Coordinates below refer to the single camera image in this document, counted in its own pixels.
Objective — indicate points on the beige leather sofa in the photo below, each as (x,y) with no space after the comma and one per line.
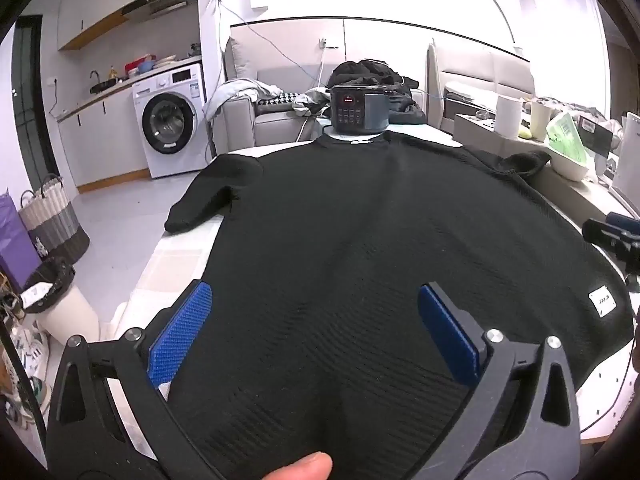
(475,75)

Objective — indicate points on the green packet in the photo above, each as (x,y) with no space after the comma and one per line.
(565,137)

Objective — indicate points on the white sneakers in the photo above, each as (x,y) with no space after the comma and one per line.
(30,360)

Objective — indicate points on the white washing machine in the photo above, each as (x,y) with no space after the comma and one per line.
(170,125)

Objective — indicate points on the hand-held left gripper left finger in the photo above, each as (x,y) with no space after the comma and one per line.
(182,330)

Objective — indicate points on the grey crumpled cloth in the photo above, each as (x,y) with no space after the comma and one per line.
(312,100)

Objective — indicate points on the woven laundry basket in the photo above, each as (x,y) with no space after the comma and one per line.
(55,225)

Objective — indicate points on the dark pressure cooker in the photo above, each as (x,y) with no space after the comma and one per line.
(357,110)

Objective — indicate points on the light grey jacket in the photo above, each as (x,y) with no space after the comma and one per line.
(235,92)

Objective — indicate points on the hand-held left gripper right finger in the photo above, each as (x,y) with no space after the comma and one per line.
(447,330)

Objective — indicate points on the black knit sweater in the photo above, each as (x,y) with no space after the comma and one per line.
(350,240)

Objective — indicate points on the yellow-green fruit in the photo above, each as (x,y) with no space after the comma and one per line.
(525,132)

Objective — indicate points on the person's left hand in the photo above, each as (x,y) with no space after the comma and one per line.
(300,467)

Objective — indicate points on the white paper towel roll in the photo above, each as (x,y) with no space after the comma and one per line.
(509,116)

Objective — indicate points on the range hood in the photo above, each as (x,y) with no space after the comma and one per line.
(160,2)

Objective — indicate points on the wall cabinet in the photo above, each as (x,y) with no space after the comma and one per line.
(100,5)

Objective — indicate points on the black faucet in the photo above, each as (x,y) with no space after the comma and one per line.
(95,77)

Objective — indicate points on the beige side table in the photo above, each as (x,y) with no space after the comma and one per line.
(560,200)

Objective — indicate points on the grey sofa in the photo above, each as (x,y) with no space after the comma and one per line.
(270,120)

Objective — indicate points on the purple bag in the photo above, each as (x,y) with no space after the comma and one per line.
(15,245)

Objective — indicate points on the houndstooth cushion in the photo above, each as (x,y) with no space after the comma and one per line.
(277,100)

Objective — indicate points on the dark door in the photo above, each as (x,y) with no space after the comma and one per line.
(32,100)

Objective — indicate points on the black box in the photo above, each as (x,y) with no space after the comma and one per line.
(600,137)

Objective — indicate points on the white bowl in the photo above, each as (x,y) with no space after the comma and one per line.
(570,170)

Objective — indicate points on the kitchen counter cabinet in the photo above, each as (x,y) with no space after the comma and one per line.
(105,135)

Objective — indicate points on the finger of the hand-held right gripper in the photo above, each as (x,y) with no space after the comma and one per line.
(625,222)
(610,240)

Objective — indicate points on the cream cup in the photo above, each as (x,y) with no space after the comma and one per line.
(540,121)

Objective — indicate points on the white trash bin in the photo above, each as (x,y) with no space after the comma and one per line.
(65,305)

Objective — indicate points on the pile of black clothes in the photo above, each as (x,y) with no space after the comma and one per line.
(375,72)

